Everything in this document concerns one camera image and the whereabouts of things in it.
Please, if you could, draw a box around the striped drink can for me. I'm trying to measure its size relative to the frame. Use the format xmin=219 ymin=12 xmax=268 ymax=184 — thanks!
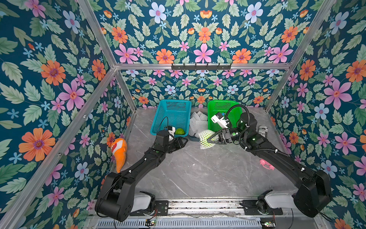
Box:
xmin=258 ymin=125 xmax=268 ymax=138

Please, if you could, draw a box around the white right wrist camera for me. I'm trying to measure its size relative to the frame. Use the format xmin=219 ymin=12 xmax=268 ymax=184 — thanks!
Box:
xmin=211 ymin=112 xmax=229 ymax=129

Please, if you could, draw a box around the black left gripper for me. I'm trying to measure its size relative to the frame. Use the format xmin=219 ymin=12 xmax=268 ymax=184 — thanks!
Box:
xmin=162 ymin=136 xmax=188 ymax=154

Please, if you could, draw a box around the white foam net sleeve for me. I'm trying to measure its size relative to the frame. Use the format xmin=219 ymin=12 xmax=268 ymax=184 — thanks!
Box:
xmin=199 ymin=130 xmax=219 ymax=150

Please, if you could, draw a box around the teal plastic basket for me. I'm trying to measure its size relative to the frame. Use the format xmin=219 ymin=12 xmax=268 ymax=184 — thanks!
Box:
xmin=150 ymin=99 xmax=192 ymax=137

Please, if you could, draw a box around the grey bin of nets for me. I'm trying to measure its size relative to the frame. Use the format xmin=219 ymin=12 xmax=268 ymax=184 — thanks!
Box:
xmin=187 ymin=135 xmax=200 ymax=142

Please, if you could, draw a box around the black hook rail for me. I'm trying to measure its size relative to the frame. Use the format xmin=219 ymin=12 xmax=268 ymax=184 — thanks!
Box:
xmin=171 ymin=63 xmax=232 ymax=71

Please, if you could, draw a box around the pile of white foam nets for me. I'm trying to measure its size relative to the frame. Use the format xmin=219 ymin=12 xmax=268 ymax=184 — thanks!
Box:
xmin=188 ymin=111 xmax=208 ymax=138

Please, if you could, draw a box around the green custard apple at edge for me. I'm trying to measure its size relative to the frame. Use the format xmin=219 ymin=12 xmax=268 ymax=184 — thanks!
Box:
xmin=174 ymin=128 xmax=185 ymax=135

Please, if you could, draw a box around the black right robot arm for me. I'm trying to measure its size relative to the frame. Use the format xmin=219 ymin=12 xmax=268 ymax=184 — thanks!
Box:
xmin=207 ymin=105 xmax=332 ymax=218

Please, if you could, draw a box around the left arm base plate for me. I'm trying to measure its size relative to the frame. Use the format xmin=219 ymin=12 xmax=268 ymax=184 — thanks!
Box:
xmin=130 ymin=200 xmax=169 ymax=217

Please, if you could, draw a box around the bright green plastic basket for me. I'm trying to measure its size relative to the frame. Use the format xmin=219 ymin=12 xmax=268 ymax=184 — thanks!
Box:
xmin=207 ymin=100 xmax=243 ymax=132

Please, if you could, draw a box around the green custard apple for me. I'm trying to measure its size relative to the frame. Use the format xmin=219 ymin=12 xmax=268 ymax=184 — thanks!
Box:
xmin=201 ymin=132 xmax=216 ymax=148
xmin=174 ymin=128 xmax=185 ymax=135

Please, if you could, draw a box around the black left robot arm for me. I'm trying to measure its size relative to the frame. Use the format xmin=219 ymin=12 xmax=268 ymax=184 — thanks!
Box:
xmin=95 ymin=130 xmax=188 ymax=222

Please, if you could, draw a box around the orange clownfish toy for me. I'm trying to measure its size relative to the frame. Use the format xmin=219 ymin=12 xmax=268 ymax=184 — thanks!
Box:
xmin=111 ymin=138 xmax=128 ymax=173

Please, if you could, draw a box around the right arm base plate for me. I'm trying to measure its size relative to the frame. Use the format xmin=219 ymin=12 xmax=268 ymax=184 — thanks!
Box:
xmin=239 ymin=199 xmax=283 ymax=216

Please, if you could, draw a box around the pink alarm clock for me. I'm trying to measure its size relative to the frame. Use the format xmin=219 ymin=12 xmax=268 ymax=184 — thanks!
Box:
xmin=260 ymin=159 xmax=275 ymax=170

